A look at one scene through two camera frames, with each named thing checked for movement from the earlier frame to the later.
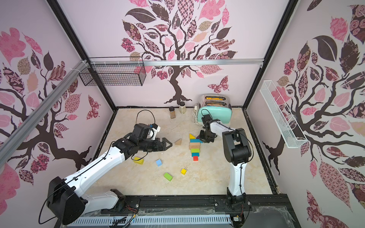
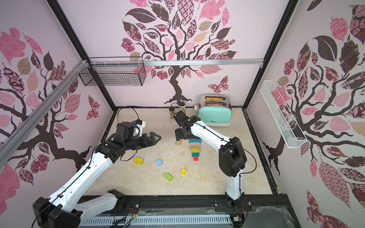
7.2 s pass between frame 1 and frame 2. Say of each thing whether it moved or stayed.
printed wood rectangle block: stayed
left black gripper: moved
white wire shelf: stayed
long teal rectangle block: stayed
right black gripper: moved
